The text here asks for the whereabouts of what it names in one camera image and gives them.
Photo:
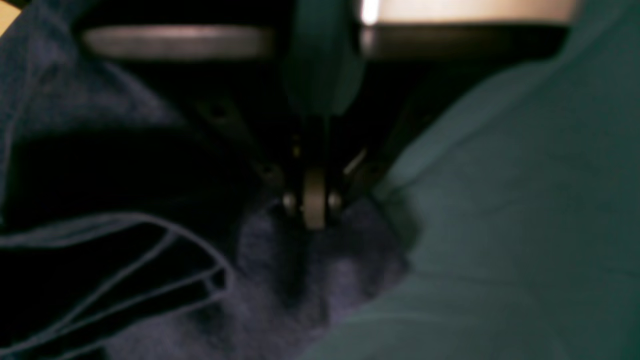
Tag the blue heathered T-shirt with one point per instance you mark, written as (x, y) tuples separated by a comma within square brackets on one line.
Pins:
[(125, 235)]

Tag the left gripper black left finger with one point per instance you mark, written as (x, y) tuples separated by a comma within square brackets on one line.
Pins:
[(219, 61)]

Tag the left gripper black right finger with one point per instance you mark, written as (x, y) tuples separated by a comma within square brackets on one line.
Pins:
[(412, 75)]

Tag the teal table cloth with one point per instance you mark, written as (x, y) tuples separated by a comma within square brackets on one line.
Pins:
[(521, 206)]

